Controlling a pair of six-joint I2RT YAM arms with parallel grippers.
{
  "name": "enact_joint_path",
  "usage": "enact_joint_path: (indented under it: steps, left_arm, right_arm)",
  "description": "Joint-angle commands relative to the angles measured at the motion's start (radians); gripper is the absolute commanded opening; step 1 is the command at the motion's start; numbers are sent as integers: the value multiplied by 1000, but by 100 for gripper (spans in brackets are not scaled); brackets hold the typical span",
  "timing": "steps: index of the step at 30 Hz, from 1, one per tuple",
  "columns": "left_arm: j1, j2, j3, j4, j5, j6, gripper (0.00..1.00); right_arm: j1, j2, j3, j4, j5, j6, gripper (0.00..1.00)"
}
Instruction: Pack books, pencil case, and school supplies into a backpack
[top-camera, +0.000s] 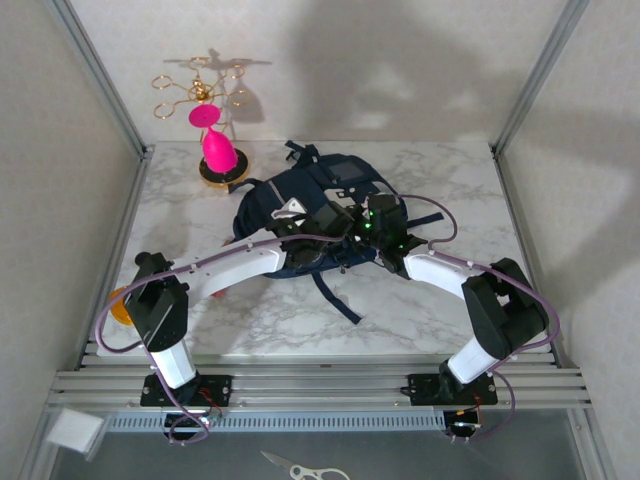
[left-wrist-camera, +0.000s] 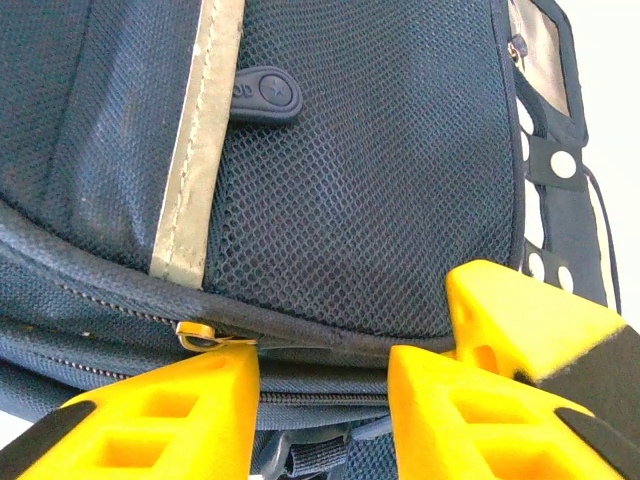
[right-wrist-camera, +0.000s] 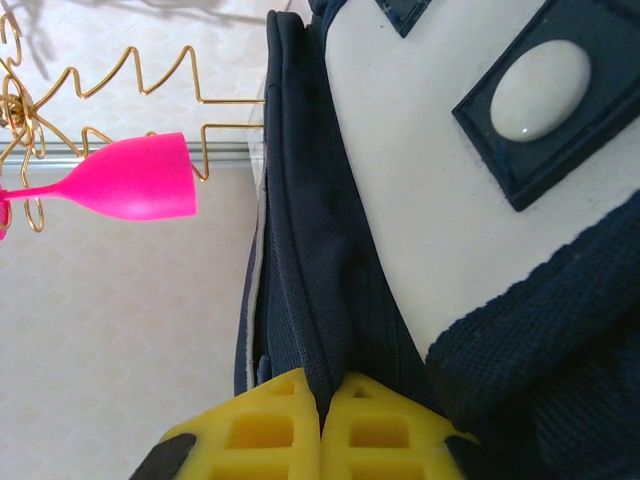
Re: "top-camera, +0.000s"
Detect aluminium frame post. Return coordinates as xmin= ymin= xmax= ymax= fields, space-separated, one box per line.
xmin=42 ymin=0 xmax=156 ymax=160
xmin=492 ymin=0 xmax=591 ymax=157

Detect orange translucent glass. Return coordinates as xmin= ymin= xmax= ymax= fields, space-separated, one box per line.
xmin=108 ymin=287 xmax=136 ymax=327

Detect navy blue backpack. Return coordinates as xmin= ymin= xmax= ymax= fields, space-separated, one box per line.
xmin=232 ymin=139 xmax=446 ymax=326

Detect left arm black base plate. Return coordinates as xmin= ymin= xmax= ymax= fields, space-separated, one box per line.
xmin=139 ymin=374 xmax=234 ymax=407

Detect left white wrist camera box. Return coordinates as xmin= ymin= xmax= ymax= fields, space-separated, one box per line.
xmin=269 ymin=196 xmax=307 ymax=222

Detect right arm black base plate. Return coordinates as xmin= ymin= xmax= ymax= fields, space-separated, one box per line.
xmin=407 ymin=372 xmax=500 ymax=407

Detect aluminium cross rail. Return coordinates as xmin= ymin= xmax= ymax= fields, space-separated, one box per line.
xmin=47 ymin=367 xmax=594 ymax=414

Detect black controller board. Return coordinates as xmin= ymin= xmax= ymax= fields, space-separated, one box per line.
xmin=442 ymin=408 xmax=485 ymax=437
xmin=163 ymin=412 xmax=225 ymax=436

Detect grey slotted cable duct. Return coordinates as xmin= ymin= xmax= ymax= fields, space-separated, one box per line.
xmin=107 ymin=412 xmax=446 ymax=434

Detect white handled scissors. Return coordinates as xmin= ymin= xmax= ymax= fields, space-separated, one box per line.
xmin=260 ymin=449 xmax=351 ymax=480

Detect pink plastic goblet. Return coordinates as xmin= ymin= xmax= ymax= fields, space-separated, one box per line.
xmin=188 ymin=103 xmax=239 ymax=171

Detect aluminium side rail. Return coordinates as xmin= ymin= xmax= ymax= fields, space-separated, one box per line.
xmin=74 ymin=149 xmax=154 ymax=371
xmin=492 ymin=147 xmax=569 ymax=371

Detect gold wire glass rack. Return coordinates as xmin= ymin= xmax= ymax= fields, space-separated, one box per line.
xmin=152 ymin=55 xmax=251 ymax=189

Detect white square pad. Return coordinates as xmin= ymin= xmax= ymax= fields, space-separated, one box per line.
xmin=45 ymin=407 xmax=106 ymax=461

